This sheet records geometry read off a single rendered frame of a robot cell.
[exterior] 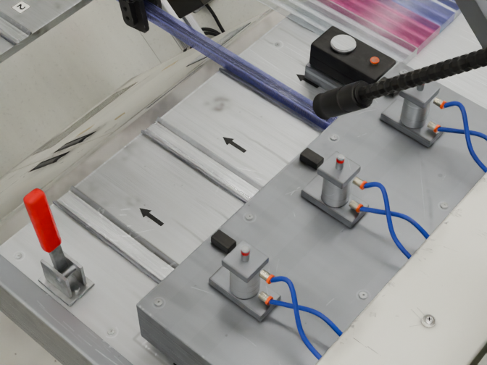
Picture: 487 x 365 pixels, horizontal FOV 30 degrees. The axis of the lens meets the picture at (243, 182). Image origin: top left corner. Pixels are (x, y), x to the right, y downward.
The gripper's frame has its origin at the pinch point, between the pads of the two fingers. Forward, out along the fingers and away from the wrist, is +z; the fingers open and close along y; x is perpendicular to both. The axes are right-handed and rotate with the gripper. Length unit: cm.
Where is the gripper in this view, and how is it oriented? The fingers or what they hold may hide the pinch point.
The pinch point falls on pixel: (141, 6)
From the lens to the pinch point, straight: 97.3
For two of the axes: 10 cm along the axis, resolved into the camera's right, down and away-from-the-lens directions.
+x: -7.5, -4.0, 5.2
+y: 6.5, -5.9, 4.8
